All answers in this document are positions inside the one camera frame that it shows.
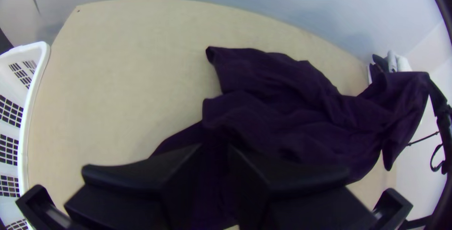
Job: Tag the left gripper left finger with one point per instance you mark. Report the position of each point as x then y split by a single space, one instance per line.
134 194

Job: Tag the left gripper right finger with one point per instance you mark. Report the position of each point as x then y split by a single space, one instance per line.
289 201

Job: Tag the pile of folded clothes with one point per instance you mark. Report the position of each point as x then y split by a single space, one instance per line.
397 64

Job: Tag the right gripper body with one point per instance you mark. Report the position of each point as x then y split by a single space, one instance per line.
445 120

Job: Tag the dark t-shirt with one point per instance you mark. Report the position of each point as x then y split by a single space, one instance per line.
282 110

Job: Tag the white laundry basket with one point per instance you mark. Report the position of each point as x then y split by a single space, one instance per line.
30 67

